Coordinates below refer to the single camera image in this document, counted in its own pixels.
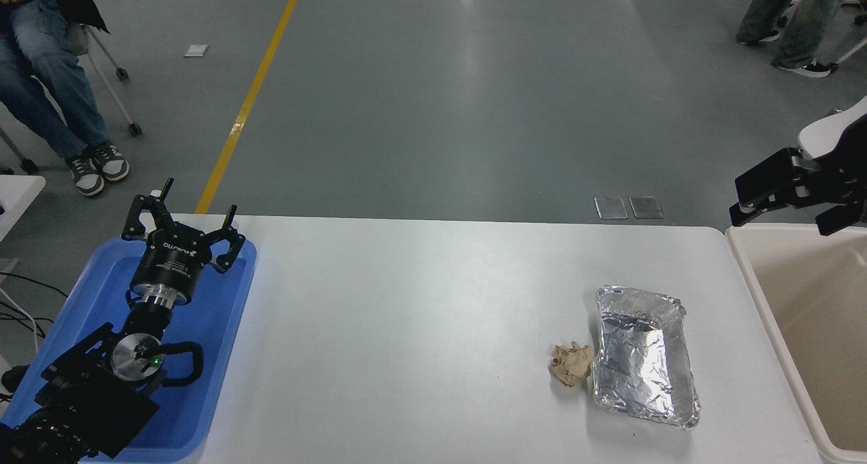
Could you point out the foil tray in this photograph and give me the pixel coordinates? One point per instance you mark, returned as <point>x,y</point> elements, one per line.
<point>640,362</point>

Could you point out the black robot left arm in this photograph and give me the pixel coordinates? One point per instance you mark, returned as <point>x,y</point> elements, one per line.
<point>95,396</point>

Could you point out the white seat chair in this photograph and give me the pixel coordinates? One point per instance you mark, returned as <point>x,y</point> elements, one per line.
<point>823,135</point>

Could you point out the white wheeled chair base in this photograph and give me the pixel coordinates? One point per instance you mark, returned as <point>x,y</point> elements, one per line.
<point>852,49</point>

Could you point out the grey wheeled chair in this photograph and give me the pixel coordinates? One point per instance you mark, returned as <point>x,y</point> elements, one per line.
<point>108,64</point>

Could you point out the small black floor object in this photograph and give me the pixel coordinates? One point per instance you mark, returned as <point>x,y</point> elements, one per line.
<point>13,377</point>

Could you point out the large pale bin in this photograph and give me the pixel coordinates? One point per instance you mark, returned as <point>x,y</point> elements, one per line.
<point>819,328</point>

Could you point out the blue plastic tray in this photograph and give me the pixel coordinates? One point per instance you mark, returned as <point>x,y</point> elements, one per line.
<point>217,328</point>

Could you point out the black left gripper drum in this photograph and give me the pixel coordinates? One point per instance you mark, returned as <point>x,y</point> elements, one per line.
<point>169,264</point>

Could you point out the standing person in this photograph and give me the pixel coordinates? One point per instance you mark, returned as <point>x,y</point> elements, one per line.
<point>792,24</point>

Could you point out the seated person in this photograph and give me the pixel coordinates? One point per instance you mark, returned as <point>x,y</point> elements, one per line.
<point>40,71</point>

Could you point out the crumpled tan paper ball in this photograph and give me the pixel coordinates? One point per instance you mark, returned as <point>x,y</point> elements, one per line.
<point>572,366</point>

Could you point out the small white side table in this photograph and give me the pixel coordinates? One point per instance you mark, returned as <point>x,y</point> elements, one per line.
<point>17,196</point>

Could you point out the metal floor plate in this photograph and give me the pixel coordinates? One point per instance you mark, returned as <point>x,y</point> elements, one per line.
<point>611,207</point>
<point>645,206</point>

